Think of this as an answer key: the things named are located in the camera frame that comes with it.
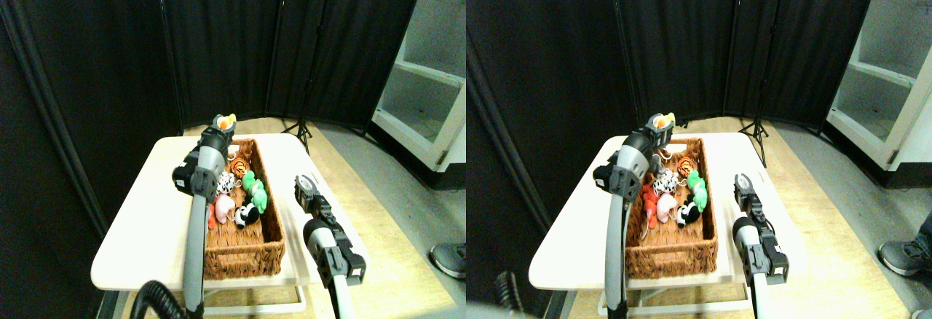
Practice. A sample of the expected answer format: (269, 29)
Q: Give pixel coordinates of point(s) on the black and white panda toy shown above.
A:
(246, 215)
(686, 215)

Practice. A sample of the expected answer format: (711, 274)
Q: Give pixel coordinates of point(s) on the black spotted white cow toy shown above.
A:
(665, 183)
(226, 183)

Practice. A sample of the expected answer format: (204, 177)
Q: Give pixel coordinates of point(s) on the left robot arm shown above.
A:
(635, 151)
(210, 157)

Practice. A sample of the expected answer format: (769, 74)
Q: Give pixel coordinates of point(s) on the white table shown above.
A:
(145, 217)
(575, 217)

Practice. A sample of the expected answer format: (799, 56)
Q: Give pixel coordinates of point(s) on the pink plush toy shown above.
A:
(224, 208)
(666, 207)

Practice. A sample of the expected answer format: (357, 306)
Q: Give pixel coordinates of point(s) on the person's legs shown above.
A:
(450, 259)
(906, 255)

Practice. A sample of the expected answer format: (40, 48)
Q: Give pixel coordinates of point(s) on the grey plush toy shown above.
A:
(657, 164)

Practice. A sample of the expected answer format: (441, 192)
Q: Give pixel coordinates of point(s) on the white shelf unit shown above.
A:
(874, 93)
(422, 100)

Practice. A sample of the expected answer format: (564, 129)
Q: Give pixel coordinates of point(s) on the orange striped tiger toy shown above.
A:
(239, 166)
(685, 166)

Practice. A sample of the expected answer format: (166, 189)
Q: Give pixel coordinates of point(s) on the yellow and orange plush toy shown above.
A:
(228, 121)
(663, 121)

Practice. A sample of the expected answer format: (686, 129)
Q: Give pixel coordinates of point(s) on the brown wicker basket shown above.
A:
(677, 261)
(247, 261)

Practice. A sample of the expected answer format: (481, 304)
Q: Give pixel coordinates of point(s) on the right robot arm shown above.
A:
(746, 233)
(318, 233)

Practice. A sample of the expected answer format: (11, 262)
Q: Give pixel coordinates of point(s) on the black curtain stand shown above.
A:
(757, 122)
(301, 125)

